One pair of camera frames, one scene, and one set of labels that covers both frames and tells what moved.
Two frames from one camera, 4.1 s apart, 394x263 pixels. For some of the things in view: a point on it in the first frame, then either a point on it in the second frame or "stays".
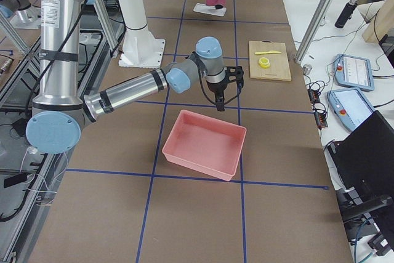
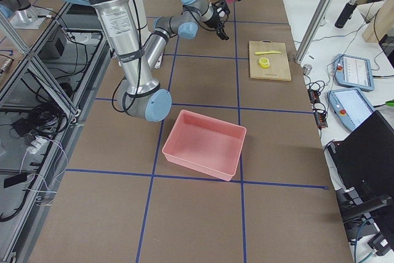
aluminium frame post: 324,5 stays
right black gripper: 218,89 -> 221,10
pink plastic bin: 206,145 stays
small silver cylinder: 307,69 stays
